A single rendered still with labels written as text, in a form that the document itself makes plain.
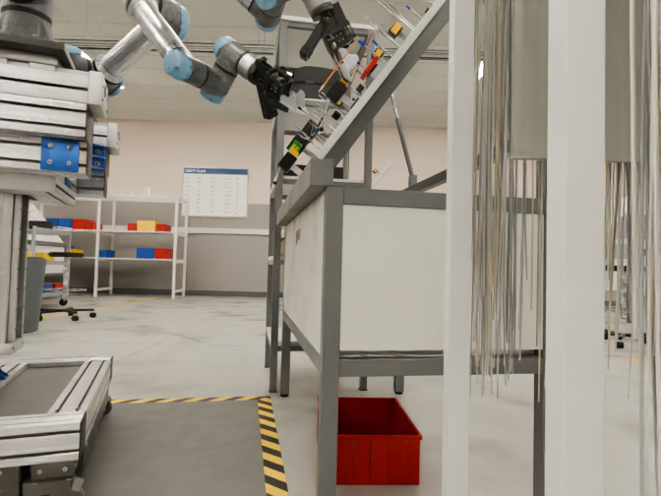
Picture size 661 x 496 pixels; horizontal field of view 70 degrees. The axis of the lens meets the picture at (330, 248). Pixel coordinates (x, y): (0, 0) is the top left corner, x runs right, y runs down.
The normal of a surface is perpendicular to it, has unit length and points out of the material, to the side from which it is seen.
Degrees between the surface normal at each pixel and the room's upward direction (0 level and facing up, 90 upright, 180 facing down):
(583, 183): 90
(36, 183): 90
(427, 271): 90
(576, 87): 90
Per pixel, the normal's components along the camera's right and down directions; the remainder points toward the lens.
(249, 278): 0.00, -0.04
